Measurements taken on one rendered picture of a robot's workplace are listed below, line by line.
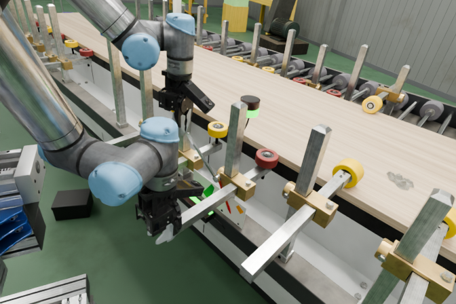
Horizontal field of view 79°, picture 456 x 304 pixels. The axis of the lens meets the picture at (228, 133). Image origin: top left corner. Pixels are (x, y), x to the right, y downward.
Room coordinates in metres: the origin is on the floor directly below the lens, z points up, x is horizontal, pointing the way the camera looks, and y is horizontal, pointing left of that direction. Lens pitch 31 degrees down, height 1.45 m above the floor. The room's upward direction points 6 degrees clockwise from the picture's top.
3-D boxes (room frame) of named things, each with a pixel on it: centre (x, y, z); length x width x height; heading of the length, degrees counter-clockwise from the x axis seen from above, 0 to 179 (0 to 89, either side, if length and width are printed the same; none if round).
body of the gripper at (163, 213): (0.46, 0.14, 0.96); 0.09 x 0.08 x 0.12; 139
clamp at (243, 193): (0.71, -0.04, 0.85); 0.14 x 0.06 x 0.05; 49
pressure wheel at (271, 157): (0.80, -0.15, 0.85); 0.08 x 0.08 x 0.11
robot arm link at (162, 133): (0.47, 0.14, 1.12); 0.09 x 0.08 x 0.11; 160
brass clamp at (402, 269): (0.38, -0.42, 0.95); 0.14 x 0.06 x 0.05; 49
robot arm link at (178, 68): (0.76, 0.16, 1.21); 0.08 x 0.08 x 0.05
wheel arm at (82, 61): (1.63, 1.12, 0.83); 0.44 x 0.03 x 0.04; 139
